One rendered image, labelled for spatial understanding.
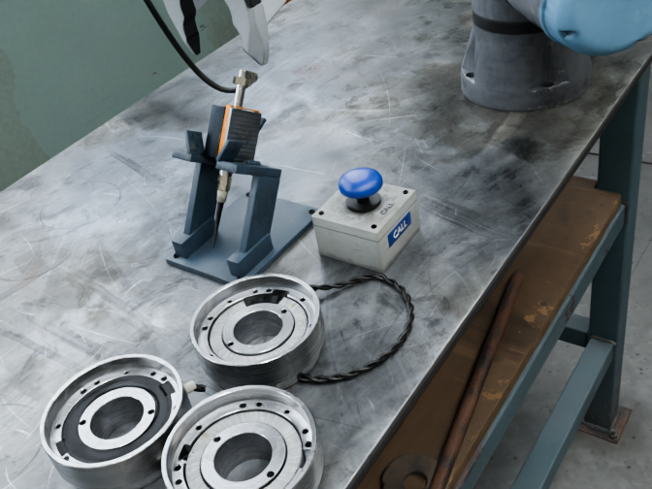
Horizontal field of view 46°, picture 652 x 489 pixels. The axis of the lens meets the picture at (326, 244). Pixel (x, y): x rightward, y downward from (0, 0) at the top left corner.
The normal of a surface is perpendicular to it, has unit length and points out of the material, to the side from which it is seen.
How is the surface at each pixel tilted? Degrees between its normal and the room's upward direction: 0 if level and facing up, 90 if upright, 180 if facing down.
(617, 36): 97
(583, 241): 0
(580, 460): 0
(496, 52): 73
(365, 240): 90
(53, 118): 90
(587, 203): 0
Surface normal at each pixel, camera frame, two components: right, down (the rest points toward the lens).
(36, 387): -0.16, -0.79
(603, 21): 0.21, 0.66
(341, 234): -0.55, 0.57
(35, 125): 0.82, 0.23
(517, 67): -0.36, 0.35
